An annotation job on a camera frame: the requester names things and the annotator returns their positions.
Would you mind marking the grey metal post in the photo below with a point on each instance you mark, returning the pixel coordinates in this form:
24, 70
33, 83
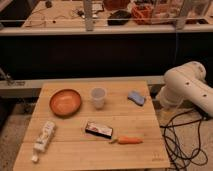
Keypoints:
88, 14

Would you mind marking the translucent white cup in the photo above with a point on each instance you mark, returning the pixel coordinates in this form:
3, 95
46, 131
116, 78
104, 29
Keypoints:
98, 95

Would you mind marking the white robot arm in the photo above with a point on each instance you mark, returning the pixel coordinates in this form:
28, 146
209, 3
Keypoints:
187, 82

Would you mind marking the orange carrot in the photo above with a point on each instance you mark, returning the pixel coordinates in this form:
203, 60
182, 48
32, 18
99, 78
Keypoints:
126, 140

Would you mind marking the black rectangular box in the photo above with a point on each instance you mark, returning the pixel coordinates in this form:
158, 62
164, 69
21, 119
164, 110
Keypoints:
99, 129

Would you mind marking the black object on bench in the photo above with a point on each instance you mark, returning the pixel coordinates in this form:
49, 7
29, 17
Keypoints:
119, 17

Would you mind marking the orange wooden bowl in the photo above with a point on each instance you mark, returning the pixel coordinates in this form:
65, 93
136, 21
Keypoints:
65, 102

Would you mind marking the white toothpaste tube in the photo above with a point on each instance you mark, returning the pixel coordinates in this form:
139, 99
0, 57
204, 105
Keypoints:
43, 140

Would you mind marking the blue sponge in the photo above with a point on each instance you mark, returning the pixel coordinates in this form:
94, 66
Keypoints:
137, 98

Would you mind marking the orange crate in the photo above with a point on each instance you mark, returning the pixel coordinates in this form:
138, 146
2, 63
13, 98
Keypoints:
141, 15

